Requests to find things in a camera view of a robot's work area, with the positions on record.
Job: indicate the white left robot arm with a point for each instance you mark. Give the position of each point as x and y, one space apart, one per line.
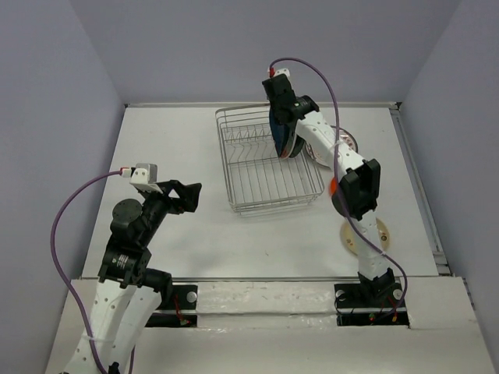
129 294

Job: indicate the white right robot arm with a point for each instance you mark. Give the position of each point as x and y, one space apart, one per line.
295 121

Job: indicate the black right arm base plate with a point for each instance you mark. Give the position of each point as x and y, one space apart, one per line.
353 309

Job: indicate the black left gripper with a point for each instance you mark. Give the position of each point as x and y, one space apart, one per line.
189 197

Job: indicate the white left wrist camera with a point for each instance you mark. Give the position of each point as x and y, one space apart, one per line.
143 177

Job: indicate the teal round plate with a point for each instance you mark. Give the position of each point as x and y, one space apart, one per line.
298 146

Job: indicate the dark blue leaf dish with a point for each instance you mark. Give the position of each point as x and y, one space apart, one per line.
280 134

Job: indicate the cream floral small plate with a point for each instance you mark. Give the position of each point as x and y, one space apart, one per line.
347 236

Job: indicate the white plate with orange sunburst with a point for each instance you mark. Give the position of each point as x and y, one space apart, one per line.
346 138

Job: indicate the orange round plate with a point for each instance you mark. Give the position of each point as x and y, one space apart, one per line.
333 187

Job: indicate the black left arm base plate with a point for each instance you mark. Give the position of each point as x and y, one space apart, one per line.
179 311

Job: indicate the stainless wire dish rack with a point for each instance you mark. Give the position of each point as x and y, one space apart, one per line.
256 179

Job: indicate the red and teal floral plate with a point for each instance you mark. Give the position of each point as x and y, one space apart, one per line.
285 150

